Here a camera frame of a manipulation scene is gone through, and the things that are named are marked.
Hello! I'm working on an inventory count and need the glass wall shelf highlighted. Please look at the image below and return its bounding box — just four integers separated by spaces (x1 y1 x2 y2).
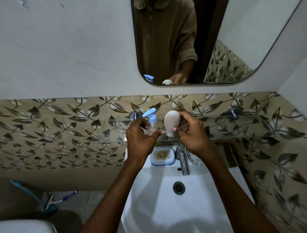
98 114 272 145

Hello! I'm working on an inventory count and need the chrome faucet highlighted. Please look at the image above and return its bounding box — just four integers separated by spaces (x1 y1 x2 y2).
175 141 190 176

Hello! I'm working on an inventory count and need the blue and white handled squeegee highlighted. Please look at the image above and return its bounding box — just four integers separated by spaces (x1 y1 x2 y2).
43 191 79 212

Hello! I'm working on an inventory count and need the person's left forearm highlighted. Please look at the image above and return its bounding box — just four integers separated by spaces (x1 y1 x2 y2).
80 157 154 233

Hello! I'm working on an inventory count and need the white squeeze tube bottle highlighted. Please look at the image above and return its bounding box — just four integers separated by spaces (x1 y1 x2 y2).
164 110 181 137

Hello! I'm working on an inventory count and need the wall mirror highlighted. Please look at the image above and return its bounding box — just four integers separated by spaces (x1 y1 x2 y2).
130 0 303 86

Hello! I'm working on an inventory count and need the white ceramic sink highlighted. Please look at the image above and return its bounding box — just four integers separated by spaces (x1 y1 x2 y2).
121 144 255 233

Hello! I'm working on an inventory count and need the metal sink drain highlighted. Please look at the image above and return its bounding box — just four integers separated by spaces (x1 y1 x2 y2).
173 181 186 195

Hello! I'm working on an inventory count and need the white patterned soap bar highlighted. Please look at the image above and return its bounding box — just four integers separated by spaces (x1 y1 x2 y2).
154 150 171 161

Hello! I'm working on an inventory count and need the blue long handled brush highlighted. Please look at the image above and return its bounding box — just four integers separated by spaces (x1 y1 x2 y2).
10 180 58 214

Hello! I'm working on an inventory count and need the person's right hand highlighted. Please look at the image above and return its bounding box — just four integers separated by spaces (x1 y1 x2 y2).
172 111 217 158

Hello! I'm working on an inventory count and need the clear bottle with blue pump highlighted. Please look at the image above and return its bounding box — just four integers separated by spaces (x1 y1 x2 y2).
142 108 157 135

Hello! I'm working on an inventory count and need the blue and white soap dish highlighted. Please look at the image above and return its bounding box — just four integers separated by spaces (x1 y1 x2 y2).
150 147 176 167

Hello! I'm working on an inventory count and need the person's left hand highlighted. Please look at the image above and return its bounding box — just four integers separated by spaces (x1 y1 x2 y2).
125 118 166 168

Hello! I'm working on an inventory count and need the person's right forearm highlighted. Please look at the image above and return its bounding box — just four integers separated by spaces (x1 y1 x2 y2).
198 150 280 233

